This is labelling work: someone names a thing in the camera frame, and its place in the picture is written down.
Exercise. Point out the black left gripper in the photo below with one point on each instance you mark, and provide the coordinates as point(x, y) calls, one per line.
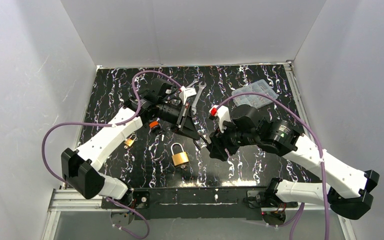
point(182, 117)

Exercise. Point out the large brass padlock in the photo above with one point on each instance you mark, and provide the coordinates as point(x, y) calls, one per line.
point(179, 156)

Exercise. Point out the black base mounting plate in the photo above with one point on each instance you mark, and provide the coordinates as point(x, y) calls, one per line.
point(246, 202)

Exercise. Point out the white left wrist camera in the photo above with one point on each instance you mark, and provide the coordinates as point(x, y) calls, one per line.
point(186, 92)

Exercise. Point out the orange black padlock with keys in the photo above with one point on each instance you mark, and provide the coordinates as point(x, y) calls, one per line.
point(156, 130)

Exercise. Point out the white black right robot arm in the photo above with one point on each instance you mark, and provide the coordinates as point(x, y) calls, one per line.
point(346, 190)

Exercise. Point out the large silver wrench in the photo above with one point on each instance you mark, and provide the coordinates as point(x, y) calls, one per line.
point(202, 85)

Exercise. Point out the small brass padlock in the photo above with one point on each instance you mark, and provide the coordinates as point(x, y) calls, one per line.
point(130, 141)

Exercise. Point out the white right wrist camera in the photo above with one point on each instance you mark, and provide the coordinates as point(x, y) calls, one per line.
point(222, 115)

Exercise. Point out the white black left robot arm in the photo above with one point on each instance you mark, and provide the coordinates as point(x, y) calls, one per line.
point(81, 166)

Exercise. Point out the small silver wrench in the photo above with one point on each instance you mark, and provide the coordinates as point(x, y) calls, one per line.
point(189, 85)

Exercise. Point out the clear plastic screw box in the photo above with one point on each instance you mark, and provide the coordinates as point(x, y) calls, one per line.
point(261, 87)

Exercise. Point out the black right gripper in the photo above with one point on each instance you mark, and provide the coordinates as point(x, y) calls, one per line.
point(221, 140)

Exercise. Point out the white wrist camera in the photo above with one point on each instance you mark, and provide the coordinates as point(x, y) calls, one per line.
point(186, 92)
point(222, 115)

